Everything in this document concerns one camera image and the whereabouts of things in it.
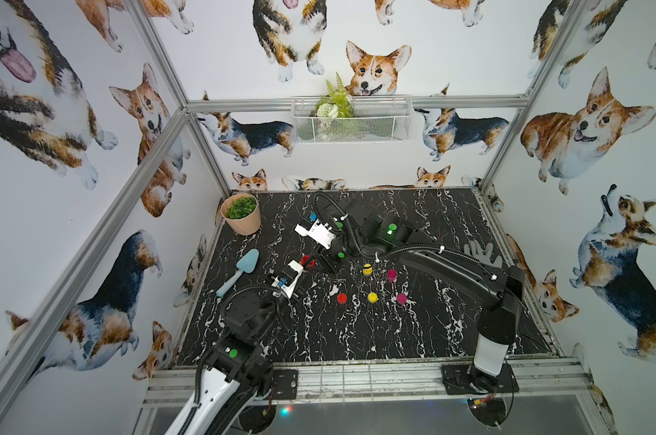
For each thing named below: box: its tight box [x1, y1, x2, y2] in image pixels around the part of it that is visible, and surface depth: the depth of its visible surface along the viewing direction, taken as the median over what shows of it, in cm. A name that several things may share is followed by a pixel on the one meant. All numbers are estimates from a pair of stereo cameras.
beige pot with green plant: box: [220, 192, 261, 236], surface depth 102 cm
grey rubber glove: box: [463, 240, 503, 269], surface depth 100 cm
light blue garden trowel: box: [215, 248, 261, 299], surface depth 100 cm
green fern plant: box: [315, 71, 355, 120], surface depth 85 cm
